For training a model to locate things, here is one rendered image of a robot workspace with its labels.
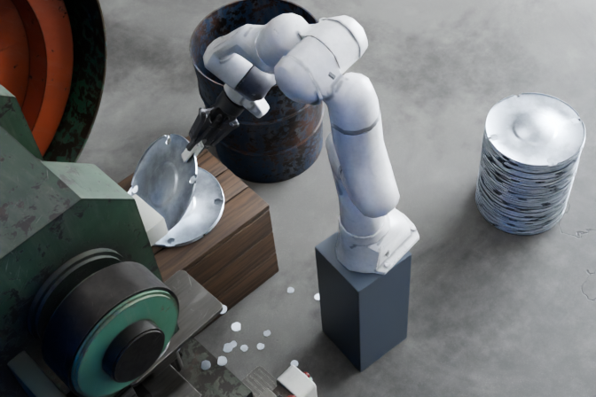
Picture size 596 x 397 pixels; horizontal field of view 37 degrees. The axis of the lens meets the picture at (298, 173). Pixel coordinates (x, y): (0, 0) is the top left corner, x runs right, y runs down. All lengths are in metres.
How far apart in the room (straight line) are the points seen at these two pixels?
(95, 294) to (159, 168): 1.37
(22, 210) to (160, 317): 0.24
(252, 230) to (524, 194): 0.83
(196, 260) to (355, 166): 0.70
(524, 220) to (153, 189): 1.15
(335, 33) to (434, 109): 1.46
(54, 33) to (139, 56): 1.84
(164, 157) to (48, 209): 1.37
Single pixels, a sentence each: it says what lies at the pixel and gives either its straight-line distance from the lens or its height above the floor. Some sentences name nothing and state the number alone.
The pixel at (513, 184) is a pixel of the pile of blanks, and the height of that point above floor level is 0.25.
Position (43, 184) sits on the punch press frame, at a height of 1.50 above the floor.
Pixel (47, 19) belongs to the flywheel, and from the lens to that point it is 1.75.
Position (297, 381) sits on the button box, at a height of 0.63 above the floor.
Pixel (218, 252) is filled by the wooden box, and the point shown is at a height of 0.31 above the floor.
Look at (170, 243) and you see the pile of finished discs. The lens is 2.55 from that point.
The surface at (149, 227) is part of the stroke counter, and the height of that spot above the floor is 1.34.
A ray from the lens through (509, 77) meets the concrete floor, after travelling 3.42.
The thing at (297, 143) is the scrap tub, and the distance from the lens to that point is 2.96.
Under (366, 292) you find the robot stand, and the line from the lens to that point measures 2.33.
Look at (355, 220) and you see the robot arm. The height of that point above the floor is 0.65.
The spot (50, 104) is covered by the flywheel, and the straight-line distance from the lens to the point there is 1.85.
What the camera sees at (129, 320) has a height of 1.38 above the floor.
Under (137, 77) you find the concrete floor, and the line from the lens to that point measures 3.52.
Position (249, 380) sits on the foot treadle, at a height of 0.16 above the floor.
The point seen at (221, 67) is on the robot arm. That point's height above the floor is 0.88.
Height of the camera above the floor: 2.41
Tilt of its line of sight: 51 degrees down
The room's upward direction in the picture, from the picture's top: 6 degrees counter-clockwise
